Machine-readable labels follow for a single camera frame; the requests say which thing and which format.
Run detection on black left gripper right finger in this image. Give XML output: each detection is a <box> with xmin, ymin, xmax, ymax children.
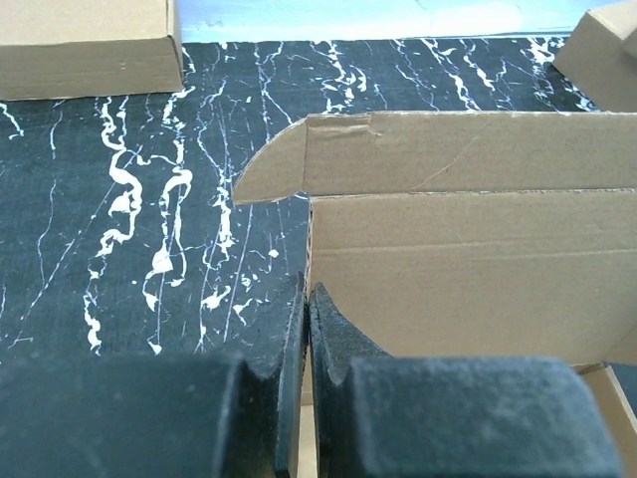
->
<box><xmin>308</xmin><ymin>285</ymin><xmax>625</xmax><ymax>477</ymax></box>

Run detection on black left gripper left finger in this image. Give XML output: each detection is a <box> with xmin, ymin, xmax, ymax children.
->
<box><xmin>1</xmin><ymin>275</ymin><xmax>305</xmax><ymax>477</ymax></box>

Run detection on large cardboard box bottom right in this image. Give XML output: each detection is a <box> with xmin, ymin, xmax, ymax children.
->
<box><xmin>552</xmin><ymin>1</ymin><xmax>636</xmax><ymax>113</ymax></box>

